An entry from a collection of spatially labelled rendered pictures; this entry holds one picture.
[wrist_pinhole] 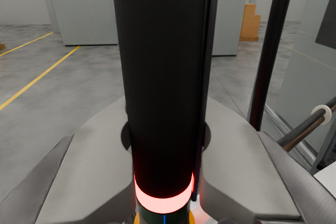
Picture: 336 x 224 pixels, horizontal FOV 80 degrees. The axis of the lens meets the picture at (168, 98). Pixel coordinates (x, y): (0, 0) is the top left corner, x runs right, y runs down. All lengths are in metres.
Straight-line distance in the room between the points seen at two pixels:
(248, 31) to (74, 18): 6.02
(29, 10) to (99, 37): 7.00
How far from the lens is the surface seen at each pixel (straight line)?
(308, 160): 1.23
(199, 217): 0.20
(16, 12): 14.24
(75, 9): 7.50
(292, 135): 0.30
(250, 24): 8.31
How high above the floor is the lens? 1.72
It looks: 28 degrees down
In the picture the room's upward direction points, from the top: straight up
